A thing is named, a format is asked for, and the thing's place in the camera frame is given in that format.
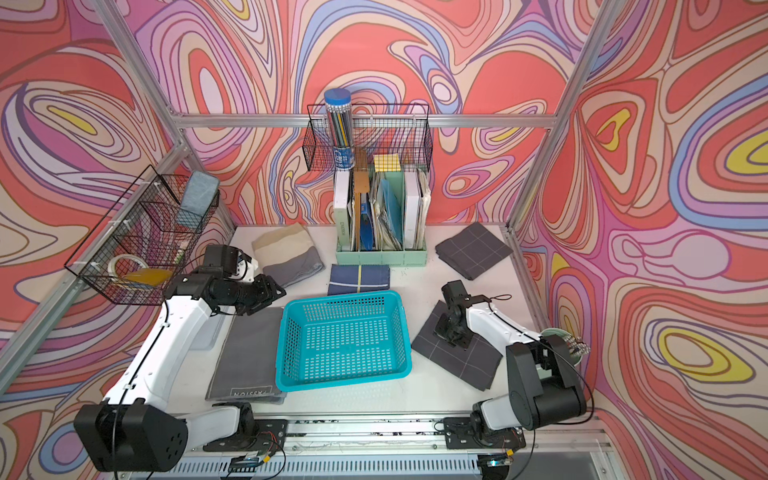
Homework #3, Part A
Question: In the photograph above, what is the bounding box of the black wire basket wall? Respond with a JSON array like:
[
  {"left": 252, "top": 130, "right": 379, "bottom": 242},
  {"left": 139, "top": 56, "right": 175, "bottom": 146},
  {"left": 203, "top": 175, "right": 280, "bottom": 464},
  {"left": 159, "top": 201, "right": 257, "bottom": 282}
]
[
  {"left": 65, "top": 166, "right": 220, "bottom": 306},
  {"left": 302, "top": 101, "right": 433, "bottom": 172}
]

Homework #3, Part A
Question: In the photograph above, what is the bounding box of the green desktop file organizer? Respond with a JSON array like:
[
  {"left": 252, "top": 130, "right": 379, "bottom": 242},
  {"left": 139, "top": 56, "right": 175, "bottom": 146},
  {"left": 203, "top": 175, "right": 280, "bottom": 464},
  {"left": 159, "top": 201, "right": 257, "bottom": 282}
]
[{"left": 332, "top": 170, "right": 431, "bottom": 267}]

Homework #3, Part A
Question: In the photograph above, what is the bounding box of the dark grey checked cloth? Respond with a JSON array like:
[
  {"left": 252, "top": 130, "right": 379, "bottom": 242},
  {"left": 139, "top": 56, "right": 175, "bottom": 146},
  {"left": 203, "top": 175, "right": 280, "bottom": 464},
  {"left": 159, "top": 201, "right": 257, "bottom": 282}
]
[
  {"left": 411, "top": 301, "right": 502, "bottom": 391},
  {"left": 435, "top": 222, "right": 512, "bottom": 280}
]

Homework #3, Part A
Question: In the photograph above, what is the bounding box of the white tape roll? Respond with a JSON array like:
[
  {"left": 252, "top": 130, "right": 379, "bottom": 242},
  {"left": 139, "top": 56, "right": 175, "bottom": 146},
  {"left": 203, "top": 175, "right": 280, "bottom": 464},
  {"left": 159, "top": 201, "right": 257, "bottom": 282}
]
[{"left": 107, "top": 254, "right": 148, "bottom": 280}]

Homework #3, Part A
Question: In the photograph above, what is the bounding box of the yellow flat pad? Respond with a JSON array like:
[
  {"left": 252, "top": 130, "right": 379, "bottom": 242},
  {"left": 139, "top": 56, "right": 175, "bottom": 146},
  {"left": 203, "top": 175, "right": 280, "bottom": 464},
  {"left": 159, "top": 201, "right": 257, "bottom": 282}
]
[{"left": 123, "top": 268, "right": 173, "bottom": 287}]

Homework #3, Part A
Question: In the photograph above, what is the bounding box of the grey pillowcase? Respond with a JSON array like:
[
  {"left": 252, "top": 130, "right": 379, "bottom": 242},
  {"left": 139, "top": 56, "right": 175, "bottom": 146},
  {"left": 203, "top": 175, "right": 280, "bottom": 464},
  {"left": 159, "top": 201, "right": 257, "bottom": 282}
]
[{"left": 206, "top": 307, "right": 287, "bottom": 404}]

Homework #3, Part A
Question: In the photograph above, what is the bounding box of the dark grey checked cloth front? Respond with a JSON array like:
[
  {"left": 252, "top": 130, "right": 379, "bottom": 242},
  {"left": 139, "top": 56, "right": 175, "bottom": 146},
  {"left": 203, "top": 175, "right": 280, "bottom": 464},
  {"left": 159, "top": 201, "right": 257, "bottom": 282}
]
[{"left": 411, "top": 301, "right": 502, "bottom": 391}]

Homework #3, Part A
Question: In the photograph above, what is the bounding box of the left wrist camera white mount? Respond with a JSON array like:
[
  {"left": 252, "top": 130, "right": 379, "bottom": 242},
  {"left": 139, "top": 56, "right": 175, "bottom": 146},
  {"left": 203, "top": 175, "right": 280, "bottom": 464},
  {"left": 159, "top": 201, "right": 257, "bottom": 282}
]
[{"left": 233, "top": 258, "right": 259, "bottom": 283}]

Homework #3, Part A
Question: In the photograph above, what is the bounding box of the white book in organizer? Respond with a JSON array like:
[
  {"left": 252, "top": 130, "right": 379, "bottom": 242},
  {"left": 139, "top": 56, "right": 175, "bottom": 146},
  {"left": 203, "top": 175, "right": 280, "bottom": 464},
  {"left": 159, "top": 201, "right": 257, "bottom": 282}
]
[{"left": 403, "top": 171, "right": 421, "bottom": 250}]

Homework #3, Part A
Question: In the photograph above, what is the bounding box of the yellow sticky note block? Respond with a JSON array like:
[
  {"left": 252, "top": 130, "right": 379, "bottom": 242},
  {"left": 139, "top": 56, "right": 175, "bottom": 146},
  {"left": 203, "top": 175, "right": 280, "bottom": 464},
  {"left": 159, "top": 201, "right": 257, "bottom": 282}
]
[{"left": 373, "top": 153, "right": 402, "bottom": 173}]

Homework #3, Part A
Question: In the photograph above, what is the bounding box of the blue lidded pencil tube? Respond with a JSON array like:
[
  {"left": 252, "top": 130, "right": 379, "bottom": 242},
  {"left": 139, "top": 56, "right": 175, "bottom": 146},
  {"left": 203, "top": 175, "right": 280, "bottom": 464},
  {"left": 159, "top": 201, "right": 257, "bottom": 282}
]
[{"left": 324, "top": 88, "right": 355, "bottom": 171}]

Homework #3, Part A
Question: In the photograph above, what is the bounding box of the navy folded cloth yellow stripe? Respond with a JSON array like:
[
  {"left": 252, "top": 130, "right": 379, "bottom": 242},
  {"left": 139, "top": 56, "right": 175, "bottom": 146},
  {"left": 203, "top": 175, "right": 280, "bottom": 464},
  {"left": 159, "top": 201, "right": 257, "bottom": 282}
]
[{"left": 327, "top": 265, "right": 391, "bottom": 296}]

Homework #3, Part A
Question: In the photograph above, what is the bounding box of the teal plastic basket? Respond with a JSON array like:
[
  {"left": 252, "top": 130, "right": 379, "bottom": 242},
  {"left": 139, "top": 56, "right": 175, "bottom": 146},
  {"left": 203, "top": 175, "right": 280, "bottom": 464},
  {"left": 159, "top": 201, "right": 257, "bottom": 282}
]
[{"left": 276, "top": 290, "right": 412, "bottom": 392}]

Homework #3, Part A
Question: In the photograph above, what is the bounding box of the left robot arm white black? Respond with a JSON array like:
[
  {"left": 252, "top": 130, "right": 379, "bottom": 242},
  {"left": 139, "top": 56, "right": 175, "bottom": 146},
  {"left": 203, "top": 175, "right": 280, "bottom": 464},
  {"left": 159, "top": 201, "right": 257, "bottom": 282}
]
[{"left": 74, "top": 244, "right": 286, "bottom": 476}]

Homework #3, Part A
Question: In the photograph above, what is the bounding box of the black wire basket left wall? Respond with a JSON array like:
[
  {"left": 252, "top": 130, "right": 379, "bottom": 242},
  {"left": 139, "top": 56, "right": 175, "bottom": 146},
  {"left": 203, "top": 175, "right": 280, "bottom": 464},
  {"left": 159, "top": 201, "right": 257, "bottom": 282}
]
[{"left": 65, "top": 166, "right": 220, "bottom": 306}]

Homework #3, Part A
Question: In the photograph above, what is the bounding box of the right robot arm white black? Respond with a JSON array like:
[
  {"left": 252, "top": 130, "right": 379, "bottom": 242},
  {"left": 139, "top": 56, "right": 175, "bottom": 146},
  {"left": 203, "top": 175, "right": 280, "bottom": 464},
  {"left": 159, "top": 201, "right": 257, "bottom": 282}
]
[{"left": 434, "top": 280, "right": 587, "bottom": 433}]

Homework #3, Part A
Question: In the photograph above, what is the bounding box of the dark grey checked cloth rear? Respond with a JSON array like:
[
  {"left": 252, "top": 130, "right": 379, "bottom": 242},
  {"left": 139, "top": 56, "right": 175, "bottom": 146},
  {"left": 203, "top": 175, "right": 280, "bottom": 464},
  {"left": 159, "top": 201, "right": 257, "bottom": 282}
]
[{"left": 435, "top": 222, "right": 512, "bottom": 280}]

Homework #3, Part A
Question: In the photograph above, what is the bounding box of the black wire basket rear wall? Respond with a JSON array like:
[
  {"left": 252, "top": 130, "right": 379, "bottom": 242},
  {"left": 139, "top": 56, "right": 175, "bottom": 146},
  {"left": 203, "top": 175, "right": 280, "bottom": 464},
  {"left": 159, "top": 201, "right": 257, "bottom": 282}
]
[{"left": 302, "top": 101, "right": 433, "bottom": 172}]

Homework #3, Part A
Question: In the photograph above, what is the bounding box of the green pencil cup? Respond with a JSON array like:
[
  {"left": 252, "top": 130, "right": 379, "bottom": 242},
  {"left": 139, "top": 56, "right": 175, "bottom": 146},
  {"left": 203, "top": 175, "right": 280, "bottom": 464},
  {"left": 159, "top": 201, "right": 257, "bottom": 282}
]
[{"left": 541, "top": 327, "right": 591, "bottom": 366}]

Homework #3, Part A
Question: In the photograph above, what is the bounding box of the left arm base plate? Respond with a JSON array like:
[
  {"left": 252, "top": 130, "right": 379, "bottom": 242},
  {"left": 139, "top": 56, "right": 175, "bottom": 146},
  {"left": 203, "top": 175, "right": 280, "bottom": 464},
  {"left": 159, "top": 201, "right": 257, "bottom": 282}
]
[{"left": 202, "top": 419, "right": 288, "bottom": 453}]

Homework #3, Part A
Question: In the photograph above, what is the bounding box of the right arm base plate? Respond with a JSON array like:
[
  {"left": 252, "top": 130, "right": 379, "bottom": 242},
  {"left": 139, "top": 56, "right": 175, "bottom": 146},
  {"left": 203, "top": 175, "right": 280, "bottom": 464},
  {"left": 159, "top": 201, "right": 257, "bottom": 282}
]
[{"left": 442, "top": 416, "right": 527, "bottom": 452}]

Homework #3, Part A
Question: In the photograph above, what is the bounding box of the white flat tin box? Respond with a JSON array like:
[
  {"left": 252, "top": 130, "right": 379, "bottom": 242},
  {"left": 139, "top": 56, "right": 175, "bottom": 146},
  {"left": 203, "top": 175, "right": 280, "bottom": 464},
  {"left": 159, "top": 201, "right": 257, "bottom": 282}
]
[{"left": 190, "top": 314, "right": 226, "bottom": 351}]

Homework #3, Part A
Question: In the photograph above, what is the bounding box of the beige grey folded cloth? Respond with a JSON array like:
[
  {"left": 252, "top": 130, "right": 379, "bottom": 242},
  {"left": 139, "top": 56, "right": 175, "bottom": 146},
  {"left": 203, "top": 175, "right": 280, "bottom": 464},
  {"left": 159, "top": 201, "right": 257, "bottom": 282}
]
[{"left": 251, "top": 224, "right": 325, "bottom": 288}]

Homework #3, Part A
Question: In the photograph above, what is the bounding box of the grey blue sponge block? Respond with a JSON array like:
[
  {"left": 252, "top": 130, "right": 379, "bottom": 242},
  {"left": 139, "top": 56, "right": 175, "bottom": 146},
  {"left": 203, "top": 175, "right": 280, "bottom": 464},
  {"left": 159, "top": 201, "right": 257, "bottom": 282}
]
[{"left": 180, "top": 171, "right": 220, "bottom": 219}]

